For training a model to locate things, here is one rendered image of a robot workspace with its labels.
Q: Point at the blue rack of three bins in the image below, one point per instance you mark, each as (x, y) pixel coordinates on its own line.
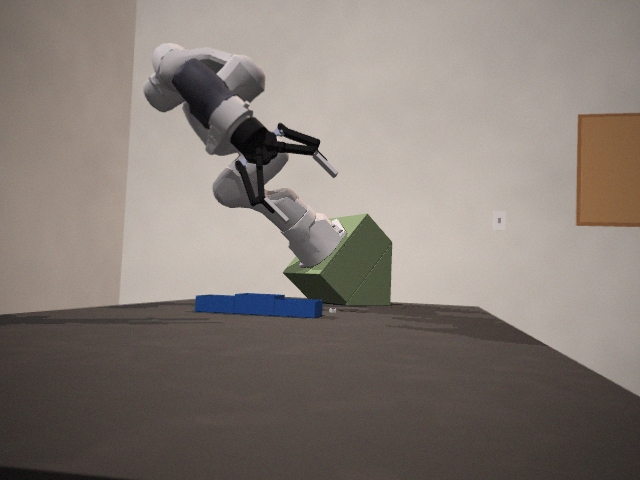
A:
(259, 304)

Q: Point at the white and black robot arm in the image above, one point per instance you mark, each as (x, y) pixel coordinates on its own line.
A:
(193, 74)

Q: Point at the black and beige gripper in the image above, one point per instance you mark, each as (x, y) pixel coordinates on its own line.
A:
(258, 145)

